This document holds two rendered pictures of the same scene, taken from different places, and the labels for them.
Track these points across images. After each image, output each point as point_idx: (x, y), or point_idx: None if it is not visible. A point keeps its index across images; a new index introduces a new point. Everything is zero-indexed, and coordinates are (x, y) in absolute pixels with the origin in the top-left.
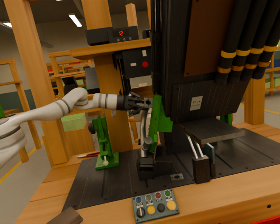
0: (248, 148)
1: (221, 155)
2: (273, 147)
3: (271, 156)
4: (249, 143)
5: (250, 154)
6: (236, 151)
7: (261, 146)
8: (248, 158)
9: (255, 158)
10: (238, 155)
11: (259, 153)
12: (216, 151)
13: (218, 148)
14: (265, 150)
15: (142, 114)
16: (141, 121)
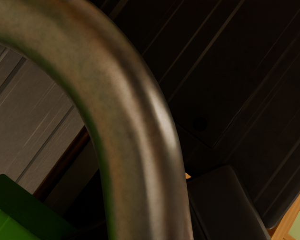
0: (52, 126)
1: None
2: (65, 150)
3: (23, 178)
4: (75, 112)
5: (24, 149)
6: (29, 121)
7: (65, 135)
8: (2, 161)
9: (7, 169)
10: (8, 140)
11: (31, 157)
12: (11, 89)
13: (33, 78)
14: (46, 155)
15: (90, 94)
16: (10, 30)
